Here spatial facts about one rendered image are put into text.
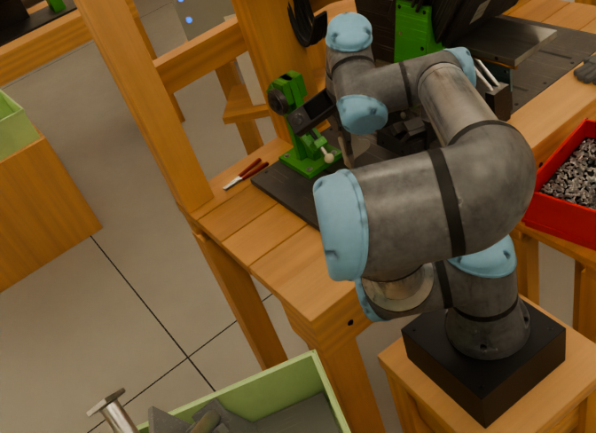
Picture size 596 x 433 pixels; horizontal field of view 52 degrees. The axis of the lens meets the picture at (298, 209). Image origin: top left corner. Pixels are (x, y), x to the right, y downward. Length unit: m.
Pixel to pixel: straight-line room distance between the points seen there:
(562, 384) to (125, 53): 1.19
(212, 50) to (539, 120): 0.91
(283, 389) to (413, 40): 0.91
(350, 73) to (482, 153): 0.41
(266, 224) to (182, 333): 1.19
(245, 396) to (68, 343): 1.86
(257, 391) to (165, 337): 1.54
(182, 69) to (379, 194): 1.19
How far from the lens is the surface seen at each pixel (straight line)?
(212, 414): 1.20
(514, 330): 1.14
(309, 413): 1.27
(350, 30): 1.02
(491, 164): 0.62
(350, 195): 0.61
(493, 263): 1.00
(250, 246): 1.58
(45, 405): 2.85
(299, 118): 1.17
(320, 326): 1.36
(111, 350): 2.85
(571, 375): 1.26
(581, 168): 1.62
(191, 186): 1.75
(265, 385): 1.23
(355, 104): 0.96
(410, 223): 0.60
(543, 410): 1.22
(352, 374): 1.55
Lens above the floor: 1.90
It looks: 38 degrees down
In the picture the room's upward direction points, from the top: 19 degrees counter-clockwise
